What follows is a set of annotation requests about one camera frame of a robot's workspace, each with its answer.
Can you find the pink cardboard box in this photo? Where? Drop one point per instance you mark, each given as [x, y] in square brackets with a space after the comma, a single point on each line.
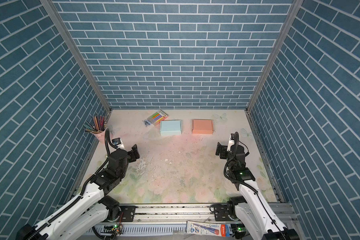
[202, 127]

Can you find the aluminium corner post left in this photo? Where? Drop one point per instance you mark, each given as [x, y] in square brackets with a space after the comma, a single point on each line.
[69, 41]

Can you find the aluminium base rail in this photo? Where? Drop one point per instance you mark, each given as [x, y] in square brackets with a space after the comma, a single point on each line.
[169, 219]

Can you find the aluminium corner post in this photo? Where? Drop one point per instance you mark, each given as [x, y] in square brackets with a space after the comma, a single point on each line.
[292, 13]
[69, 41]

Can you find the coloured marker pack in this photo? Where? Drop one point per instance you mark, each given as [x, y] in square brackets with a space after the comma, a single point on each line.
[157, 117]

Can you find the coloured pencils bundle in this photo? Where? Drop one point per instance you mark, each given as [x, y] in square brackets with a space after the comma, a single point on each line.
[97, 125]

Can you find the light blue paper box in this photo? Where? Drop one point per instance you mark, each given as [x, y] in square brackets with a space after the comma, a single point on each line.
[170, 128]

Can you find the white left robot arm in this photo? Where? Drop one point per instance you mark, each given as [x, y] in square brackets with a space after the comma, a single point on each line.
[90, 207]

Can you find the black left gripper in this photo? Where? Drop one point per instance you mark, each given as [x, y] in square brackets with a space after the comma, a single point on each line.
[131, 155]

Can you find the aluminium corner post right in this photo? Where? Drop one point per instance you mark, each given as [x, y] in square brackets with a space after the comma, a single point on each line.
[292, 13]

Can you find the toothpaste style flat box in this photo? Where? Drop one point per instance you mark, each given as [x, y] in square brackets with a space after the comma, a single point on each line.
[208, 229]

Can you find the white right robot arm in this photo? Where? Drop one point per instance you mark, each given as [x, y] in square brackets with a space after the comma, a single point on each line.
[250, 207]

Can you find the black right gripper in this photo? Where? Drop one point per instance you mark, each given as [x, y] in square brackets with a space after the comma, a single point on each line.
[223, 154]

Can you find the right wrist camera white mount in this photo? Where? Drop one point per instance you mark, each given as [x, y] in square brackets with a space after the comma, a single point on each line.
[231, 142]

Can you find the left electronics board with wires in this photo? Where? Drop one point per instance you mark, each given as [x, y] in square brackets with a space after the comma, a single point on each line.
[111, 232]

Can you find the pink pencil cup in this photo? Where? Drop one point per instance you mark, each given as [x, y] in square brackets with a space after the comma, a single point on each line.
[101, 137]

